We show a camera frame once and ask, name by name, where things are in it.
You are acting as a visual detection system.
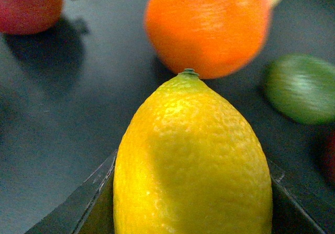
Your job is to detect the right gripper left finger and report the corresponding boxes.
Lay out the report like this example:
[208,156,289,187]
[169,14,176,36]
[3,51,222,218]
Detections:
[26,150,117,233]

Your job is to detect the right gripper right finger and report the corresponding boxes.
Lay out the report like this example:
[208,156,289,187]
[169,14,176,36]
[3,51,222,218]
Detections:
[267,159,326,233]

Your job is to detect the yellow lemon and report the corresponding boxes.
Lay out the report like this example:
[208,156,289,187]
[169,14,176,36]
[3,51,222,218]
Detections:
[113,69,273,233]

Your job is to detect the black metal shelf rack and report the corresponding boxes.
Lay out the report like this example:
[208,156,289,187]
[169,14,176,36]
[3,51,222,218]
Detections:
[1,0,334,233]

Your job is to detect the large orange near lemon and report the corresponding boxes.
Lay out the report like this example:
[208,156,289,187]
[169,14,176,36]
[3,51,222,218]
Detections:
[144,0,271,79]

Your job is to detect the red yellow apple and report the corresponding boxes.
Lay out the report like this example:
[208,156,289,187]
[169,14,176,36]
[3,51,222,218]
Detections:
[320,135,334,185]

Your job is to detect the green lime near apple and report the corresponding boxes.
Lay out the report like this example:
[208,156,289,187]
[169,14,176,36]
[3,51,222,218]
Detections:
[263,54,334,125]

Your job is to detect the red pomegranate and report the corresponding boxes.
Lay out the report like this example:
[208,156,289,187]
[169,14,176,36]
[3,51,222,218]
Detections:
[1,0,63,35]

